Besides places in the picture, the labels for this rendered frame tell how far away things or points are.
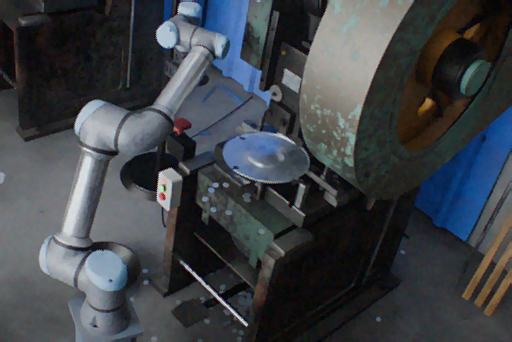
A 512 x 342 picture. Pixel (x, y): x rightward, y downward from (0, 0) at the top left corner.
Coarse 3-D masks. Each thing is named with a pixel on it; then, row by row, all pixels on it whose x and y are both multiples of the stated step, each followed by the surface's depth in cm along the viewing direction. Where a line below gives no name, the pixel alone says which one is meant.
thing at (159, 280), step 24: (192, 168) 226; (192, 192) 236; (168, 216) 239; (192, 216) 244; (168, 240) 245; (192, 240) 251; (168, 264) 252; (192, 264) 261; (216, 264) 275; (168, 288) 259
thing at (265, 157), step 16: (240, 144) 218; (256, 144) 219; (272, 144) 221; (288, 144) 222; (240, 160) 210; (256, 160) 211; (272, 160) 212; (288, 160) 214; (304, 160) 216; (256, 176) 204; (272, 176) 206; (288, 176) 207
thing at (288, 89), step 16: (288, 48) 197; (304, 48) 196; (288, 64) 199; (304, 64) 194; (288, 80) 201; (272, 96) 207; (288, 96) 203; (272, 112) 206; (288, 112) 202; (288, 128) 205
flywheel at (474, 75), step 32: (480, 0) 170; (448, 32) 163; (480, 32) 181; (416, 64) 164; (448, 64) 159; (480, 64) 159; (416, 96) 174; (448, 96) 164; (416, 128) 186; (448, 128) 192
